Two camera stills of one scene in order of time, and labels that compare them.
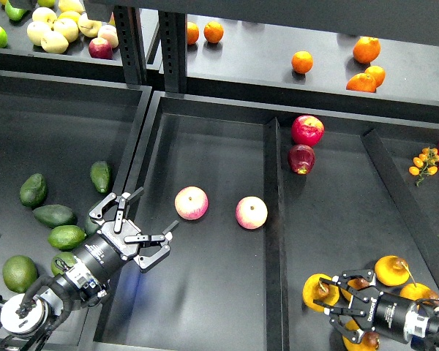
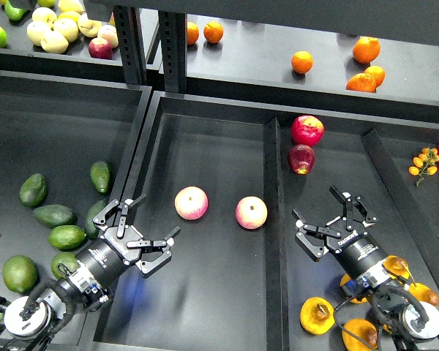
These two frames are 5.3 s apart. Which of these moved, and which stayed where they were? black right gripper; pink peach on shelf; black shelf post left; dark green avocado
Moved: black right gripper
Stayed: pink peach on shelf; dark green avocado; black shelf post left
